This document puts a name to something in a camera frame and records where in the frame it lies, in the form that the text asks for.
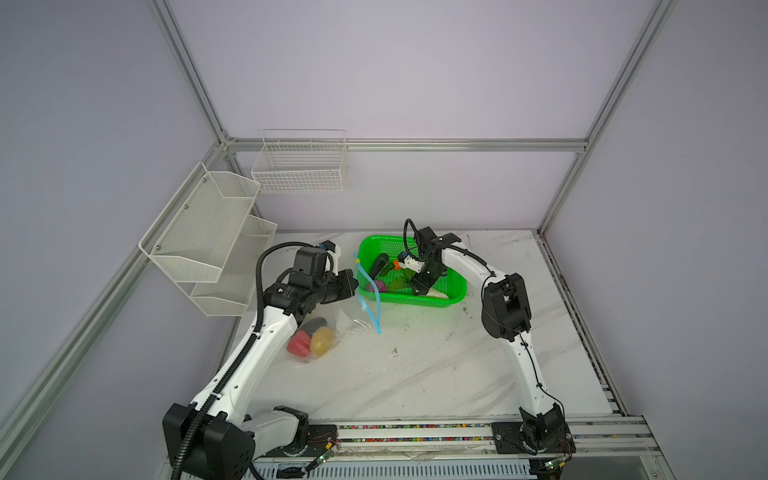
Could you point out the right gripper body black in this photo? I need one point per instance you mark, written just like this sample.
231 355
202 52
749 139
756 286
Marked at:
432 268

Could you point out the dark toy eggplant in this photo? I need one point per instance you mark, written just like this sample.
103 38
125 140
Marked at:
381 266

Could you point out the clear zip top bag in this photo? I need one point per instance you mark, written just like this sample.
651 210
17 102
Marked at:
355 321

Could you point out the black toy avocado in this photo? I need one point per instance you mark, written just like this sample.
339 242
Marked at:
312 325

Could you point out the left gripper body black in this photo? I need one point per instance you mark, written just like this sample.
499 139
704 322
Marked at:
332 289

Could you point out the yellow toy potato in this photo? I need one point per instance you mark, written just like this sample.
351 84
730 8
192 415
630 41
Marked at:
322 341

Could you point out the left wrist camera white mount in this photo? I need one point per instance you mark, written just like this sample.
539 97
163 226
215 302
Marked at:
312 263

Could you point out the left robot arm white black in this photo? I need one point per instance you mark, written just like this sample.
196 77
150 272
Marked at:
214 436

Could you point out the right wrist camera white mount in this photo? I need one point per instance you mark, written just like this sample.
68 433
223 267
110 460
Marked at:
409 262

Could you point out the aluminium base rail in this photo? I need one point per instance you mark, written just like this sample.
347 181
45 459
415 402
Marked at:
609 447

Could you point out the white wire wall basket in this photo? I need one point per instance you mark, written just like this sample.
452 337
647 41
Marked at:
301 161

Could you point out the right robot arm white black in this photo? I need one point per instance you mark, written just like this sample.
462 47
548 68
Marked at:
506 315

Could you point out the white mesh two-tier shelf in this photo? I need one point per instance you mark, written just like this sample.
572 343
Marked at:
208 240

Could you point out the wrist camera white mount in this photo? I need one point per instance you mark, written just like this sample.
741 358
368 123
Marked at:
312 263
409 262

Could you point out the green plastic basket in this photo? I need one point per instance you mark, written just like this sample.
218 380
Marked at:
398 281

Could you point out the white toy radish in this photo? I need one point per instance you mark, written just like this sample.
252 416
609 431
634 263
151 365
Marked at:
434 293

